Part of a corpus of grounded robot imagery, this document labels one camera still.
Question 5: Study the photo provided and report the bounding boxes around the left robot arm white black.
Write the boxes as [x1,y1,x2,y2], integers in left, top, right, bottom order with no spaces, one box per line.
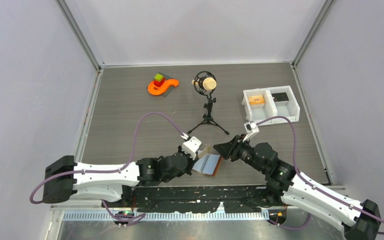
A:
[41,147,198,207]

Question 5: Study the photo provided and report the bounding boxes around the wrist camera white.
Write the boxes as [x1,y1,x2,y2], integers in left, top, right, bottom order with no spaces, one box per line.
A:
[243,121,260,142]
[181,132,202,160]

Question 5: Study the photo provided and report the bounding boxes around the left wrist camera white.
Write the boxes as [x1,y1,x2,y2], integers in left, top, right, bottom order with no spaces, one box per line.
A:
[181,132,202,160]

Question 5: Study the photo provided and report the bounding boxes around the orange card in box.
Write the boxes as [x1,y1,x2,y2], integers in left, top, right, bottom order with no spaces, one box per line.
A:
[247,94,265,108]

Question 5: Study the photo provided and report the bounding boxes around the beige microphone in shock mount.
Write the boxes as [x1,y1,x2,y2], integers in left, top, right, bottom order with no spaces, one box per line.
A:
[191,70,217,98]

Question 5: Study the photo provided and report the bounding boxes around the white two-compartment box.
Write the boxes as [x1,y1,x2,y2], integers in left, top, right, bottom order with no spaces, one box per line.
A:
[241,85,301,126]

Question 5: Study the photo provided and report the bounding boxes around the brown card holder wallet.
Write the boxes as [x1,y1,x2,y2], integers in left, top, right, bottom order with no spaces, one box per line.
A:
[192,144,224,177]

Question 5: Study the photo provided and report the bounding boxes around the aluminium front rail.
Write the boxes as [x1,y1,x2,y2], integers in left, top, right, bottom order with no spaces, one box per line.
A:
[50,187,352,222]

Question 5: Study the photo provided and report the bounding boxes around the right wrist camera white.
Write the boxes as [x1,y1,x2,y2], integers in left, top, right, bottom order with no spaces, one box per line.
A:
[243,121,260,142]

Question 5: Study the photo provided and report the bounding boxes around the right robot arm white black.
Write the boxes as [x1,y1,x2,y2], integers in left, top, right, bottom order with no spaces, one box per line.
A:
[213,135,381,240]

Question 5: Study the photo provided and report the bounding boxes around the purple cable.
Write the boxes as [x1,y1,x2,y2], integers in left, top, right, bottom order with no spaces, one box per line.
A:
[29,112,190,227]
[255,116,384,236]

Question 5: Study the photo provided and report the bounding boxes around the red toy block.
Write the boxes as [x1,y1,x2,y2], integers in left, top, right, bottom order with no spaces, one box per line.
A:
[153,78,166,88]

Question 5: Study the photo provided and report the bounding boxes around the grey toy base plate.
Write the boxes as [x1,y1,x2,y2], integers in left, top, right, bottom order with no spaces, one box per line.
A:
[151,73,179,97]

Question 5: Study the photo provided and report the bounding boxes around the green toy block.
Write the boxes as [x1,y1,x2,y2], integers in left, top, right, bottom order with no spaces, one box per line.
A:
[154,73,165,82]

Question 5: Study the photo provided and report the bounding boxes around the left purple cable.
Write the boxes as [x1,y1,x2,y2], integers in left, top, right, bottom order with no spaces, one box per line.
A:
[29,112,190,227]

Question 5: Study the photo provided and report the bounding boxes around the black card in box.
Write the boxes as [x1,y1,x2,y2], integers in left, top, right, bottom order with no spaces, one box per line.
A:
[271,92,289,105]

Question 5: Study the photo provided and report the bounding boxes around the orange curved plastic piece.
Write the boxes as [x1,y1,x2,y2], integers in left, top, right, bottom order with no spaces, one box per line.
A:
[147,79,179,96]

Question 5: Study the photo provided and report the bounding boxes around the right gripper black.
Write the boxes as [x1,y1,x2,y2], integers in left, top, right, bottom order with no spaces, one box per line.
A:
[213,134,267,174]

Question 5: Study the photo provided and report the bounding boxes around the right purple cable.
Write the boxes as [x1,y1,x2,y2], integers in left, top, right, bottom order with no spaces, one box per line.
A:
[255,116,384,236]

